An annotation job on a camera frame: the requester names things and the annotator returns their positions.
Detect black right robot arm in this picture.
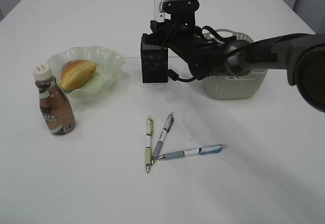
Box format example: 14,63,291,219
141,20,324,111

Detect pale green wavy glass plate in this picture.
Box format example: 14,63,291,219
46,46,125,99

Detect brown coffee drink bottle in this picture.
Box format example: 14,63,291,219
32,64,76,135

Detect clear plastic ruler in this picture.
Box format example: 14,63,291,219
154,0,165,22

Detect black square pen holder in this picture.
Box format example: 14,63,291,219
140,34,168,83

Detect blue grey retractable pen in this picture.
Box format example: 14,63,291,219
157,144,228,160

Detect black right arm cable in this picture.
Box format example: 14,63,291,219
162,25,239,83

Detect white and beige pen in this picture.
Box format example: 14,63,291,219
145,116,153,173

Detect grey grip patterned pen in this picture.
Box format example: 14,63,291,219
151,112,174,164

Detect grey-green woven plastic basket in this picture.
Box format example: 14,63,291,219
200,28,269,101

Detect golden sugared bread roll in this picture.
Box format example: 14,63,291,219
60,59,97,91

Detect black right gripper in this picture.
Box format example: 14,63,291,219
141,19,183,51

